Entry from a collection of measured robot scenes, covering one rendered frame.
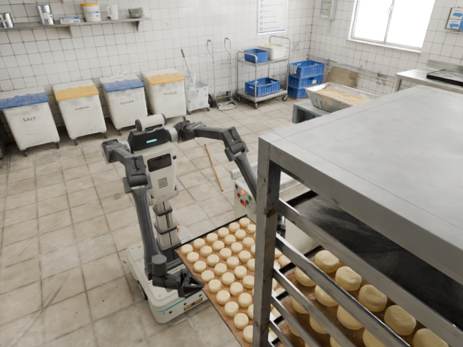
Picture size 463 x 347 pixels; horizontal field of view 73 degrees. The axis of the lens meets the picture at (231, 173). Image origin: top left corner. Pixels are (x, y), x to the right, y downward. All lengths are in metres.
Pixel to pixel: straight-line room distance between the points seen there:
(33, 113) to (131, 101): 1.28
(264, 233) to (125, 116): 4.58
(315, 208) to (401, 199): 0.23
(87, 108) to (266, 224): 4.49
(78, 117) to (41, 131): 0.51
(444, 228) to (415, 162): 0.14
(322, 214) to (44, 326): 2.40
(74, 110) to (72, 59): 0.87
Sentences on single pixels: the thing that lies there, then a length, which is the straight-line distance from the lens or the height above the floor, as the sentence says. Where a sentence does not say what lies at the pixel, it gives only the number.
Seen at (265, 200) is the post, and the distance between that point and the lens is 0.56.
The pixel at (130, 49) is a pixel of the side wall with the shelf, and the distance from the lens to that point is 5.56.
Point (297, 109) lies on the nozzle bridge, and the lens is 2.60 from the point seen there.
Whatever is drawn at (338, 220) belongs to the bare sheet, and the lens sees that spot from 0.59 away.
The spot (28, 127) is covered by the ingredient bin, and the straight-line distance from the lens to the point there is 5.00.
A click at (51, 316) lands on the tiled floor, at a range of 2.80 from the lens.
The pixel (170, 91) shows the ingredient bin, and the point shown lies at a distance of 5.15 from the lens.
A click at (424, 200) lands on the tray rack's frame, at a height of 1.82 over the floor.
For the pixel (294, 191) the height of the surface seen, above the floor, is 0.80.
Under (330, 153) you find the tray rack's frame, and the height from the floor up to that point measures 1.82.
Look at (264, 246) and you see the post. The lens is 0.63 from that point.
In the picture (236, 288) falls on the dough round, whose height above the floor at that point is 1.04.
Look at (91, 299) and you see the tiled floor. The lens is 2.76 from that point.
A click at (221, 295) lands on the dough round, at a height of 1.04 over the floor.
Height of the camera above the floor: 2.04
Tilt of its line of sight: 32 degrees down
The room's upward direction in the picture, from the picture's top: 1 degrees counter-clockwise
